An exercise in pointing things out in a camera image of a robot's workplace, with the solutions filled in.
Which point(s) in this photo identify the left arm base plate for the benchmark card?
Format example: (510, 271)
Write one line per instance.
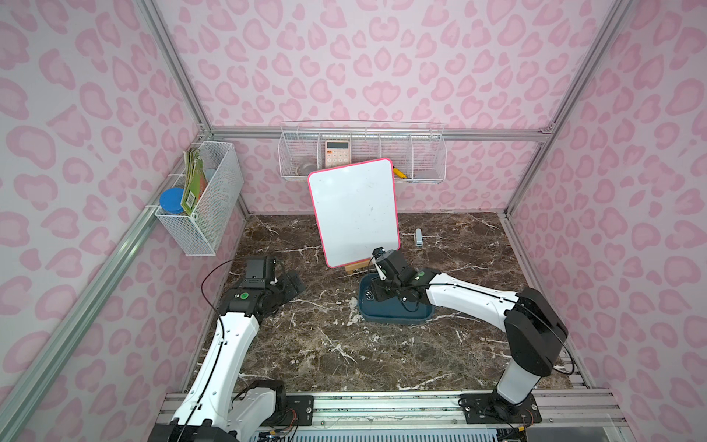
(297, 410)

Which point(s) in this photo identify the white mesh side basket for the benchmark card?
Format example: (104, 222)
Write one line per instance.
(200, 234)

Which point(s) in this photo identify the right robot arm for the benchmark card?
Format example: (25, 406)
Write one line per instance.
(535, 333)

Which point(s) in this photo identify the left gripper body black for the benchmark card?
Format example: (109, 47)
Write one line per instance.
(284, 284)

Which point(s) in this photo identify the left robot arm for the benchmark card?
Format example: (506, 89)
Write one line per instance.
(211, 411)

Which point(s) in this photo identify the teal plastic storage box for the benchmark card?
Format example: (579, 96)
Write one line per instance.
(391, 311)

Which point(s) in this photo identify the white wire wall basket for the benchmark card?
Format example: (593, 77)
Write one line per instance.
(420, 152)

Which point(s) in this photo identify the green paper packets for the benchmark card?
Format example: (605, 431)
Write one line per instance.
(195, 181)

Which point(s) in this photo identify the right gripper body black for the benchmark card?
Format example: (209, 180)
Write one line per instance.
(388, 265)

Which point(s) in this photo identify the blue round lid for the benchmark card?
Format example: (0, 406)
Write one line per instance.
(170, 201)

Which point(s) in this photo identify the pink framed whiteboard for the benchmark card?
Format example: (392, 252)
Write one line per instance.
(356, 210)

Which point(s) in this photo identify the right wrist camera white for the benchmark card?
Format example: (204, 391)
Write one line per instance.
(376, 255)

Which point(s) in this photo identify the yellow marker pen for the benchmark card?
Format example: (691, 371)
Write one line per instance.
(400, 174)

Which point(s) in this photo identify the metal bowl in basket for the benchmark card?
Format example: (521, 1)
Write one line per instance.
(306, 168)

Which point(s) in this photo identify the wooden easel stand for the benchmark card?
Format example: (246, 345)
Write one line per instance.
(365, 266)

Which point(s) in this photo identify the pink calculator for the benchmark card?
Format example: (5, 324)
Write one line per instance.
(337, 153)

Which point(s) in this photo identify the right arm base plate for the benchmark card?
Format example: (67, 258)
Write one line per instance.
(492, 409)

